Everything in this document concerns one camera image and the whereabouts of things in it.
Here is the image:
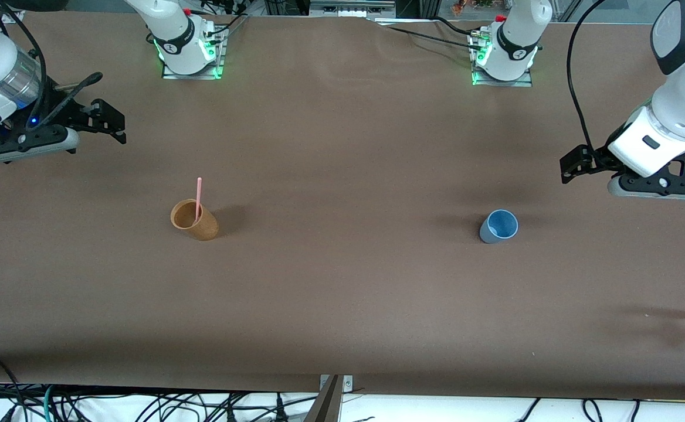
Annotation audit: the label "blue cup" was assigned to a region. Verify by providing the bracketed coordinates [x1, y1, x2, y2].
[479, 209, 519, 244]

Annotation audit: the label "brown cup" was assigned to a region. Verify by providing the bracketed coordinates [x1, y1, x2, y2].
[170, 199, 219, 241]

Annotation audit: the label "orange background item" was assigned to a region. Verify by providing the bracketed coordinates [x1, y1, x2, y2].
[451, 0, 496, 16]

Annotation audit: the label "grey electronics box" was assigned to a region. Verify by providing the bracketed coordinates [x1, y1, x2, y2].
[309, 0, 396, 18]

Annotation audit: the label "brown table cover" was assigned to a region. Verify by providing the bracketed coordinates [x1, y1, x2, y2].
[0, 12, 685, 400]

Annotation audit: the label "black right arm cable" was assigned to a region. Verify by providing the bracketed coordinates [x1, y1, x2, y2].
[0, 0, 104, 127]

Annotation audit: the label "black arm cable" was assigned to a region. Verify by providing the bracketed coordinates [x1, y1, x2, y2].
[564, 0, 608, 154]
[0, 0, 104, 127]

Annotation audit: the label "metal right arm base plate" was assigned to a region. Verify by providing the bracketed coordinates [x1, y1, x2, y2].
[162, 23, 226, 80]

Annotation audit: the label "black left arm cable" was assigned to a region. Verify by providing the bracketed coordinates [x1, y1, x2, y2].
[564, 0, 608, 154]

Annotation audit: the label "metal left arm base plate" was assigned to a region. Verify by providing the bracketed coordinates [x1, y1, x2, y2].
[472, 29, 534, 87]

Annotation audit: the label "black base connector cables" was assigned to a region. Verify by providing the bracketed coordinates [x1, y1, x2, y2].
[199, 0, 250, 37]

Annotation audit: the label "short black table cable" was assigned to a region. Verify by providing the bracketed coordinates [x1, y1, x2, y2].
[430, 16, 479, 37]

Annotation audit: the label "long black table cable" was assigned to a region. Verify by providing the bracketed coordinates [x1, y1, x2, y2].
[372, 23, 484, 53]

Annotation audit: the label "small metal clamp bracket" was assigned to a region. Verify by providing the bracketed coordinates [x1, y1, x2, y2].
[319, 375, 354, 392]

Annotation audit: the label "dark camera stand bar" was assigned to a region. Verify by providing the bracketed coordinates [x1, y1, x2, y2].
[304, 375, 343, 422]

